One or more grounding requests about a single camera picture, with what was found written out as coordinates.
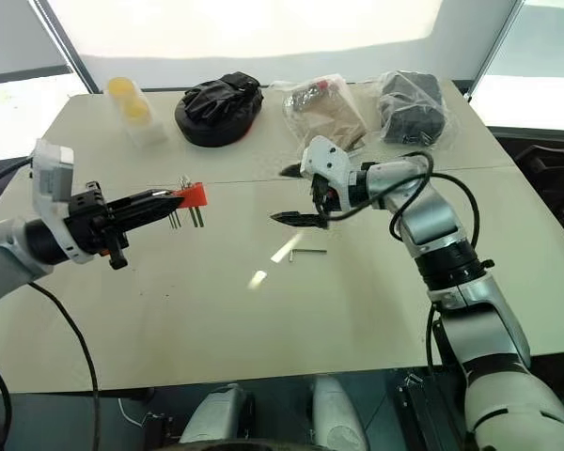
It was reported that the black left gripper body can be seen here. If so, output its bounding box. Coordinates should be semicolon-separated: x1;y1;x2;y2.
64;180;133;272

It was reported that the dark window frame bar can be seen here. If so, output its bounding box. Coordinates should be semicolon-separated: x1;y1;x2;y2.
463;0;535;102
27;0;102;95

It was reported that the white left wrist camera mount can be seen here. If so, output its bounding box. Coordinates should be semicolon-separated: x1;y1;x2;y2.
30;138;101;265

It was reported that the plastic bag with brown contents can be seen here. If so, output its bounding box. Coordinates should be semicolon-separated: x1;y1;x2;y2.
267;73;371;152

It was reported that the plastic bag with black contents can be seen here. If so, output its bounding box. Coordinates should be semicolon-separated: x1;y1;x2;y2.
376;70;448;152

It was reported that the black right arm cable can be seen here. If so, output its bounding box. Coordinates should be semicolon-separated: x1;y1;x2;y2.
318;151;481;248

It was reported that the clear box with yellow rolls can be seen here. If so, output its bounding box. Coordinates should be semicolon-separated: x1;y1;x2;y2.
106;76;168;148

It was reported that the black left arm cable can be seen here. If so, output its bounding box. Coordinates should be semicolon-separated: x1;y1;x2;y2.
0;280;100;451

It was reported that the silver L-shaped hex key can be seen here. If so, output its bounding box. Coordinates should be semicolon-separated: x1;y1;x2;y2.
288;248;329;264

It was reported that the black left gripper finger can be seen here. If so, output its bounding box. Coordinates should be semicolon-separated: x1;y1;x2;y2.
110;196;187;234
105;188;176;213

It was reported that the black metal frame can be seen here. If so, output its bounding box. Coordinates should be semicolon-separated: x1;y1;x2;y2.
393;369;467;451

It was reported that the black padded glove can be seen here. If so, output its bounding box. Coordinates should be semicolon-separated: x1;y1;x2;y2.
174;70;265;149

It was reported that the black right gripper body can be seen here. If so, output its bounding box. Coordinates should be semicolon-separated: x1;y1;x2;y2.
308;173;340;218

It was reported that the black chair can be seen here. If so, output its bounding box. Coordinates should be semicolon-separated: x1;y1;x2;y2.
515;144;564;239

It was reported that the black lower arm cable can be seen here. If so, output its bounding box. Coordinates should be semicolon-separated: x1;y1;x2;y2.
424;302;448;375

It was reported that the grey rounded robot leg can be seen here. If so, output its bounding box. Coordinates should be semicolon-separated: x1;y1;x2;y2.
179;382;256;447
308;375;371;451

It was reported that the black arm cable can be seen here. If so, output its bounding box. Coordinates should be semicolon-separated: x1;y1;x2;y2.
0;280;100;451
318;151;481;248
424;302;448;375

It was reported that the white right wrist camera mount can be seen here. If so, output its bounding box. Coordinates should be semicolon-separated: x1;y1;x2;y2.
300;135;359;213

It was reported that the red hex key holder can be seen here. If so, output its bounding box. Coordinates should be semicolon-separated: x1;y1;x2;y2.
175;182;210;209

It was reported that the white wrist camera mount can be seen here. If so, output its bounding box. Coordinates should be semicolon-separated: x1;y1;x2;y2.
300;135;359;213
30;138;101;265

